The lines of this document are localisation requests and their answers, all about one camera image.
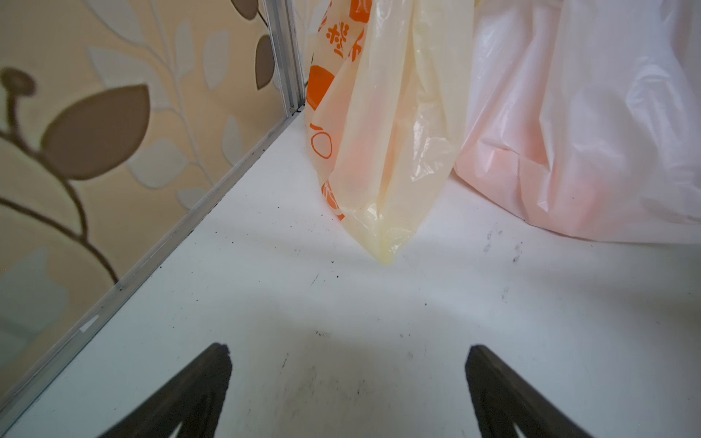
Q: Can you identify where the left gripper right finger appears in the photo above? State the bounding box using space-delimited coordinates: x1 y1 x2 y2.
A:
465 345 590 438

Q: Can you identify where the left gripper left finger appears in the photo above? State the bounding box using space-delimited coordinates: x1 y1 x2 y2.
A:
102 343 232 437

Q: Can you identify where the white plastic bag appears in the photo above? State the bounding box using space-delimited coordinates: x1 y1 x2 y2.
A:
455 1 700 245

